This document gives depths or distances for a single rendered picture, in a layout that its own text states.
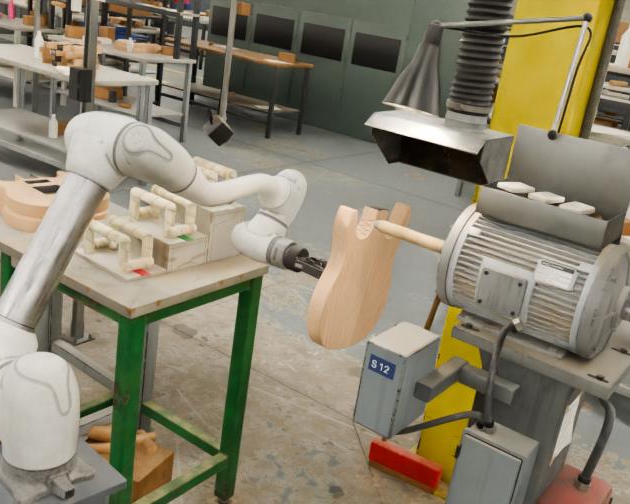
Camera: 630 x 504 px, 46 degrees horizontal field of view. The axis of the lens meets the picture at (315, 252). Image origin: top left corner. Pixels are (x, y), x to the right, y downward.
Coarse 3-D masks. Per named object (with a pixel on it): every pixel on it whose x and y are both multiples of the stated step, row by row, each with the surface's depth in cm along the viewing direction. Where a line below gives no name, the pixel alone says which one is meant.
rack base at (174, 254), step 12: (144, 228) 231; (156, 228) 233; (132, 240) 232; (156, 240) 224; (168, 240) 224; (180, 240) 226; (192, 240) 228; (204, 240) 232; (156, 252) 225; (168, 252) 222; (180, 252) 226; (192, 252) 230; (204, 252) 234; (156, 264) 226; (168, 264) 223; (180, 264) 227; (192, 264) 231
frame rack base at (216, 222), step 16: (176, 208) 241; (208, 208) 233; (224, 208) 236; (240, 208) 240; (208, 224) 232; (224, 224) 237; (208, 240) 234; (224, 240) 239; (208, 256) 236; (224, 256) 242
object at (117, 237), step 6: (96, 222) 221; (90, 228) 221; (96, 228) 219; (102, 228) 218; (108, 228) 217; (102, 234) 218; (108, 234) 216; (114, 234) 215; (120, 234) 214; (114, 240) 215; (120, 240) 213; (126, 240) 213
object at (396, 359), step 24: (384, 336) 159; (408, 336) 161; (432, 336) 163; (384, 360) 155; (408, 360) 153; (432, 360) 164; (360, 384) 160; (384, 384) 156; (408, 384) 157; (360, 408) 161; (384, 408) 157; (408, 408) 161; (384, 432) 158; (408, 432) 170
